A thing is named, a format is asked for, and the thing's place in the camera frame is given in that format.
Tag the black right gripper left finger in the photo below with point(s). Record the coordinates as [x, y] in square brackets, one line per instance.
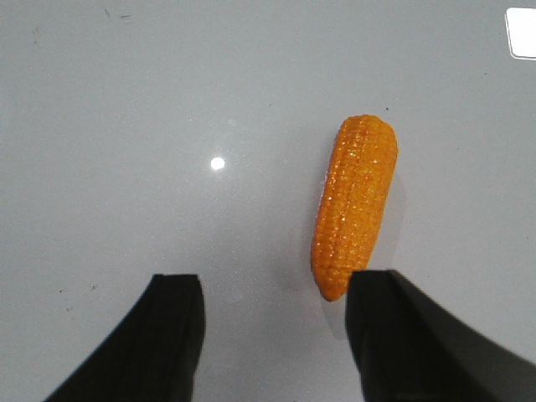
[152, 354]

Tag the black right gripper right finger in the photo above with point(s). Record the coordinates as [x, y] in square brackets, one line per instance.
[408, 348]

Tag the orange toy corn cob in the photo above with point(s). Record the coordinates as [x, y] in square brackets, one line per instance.
[354, 196]

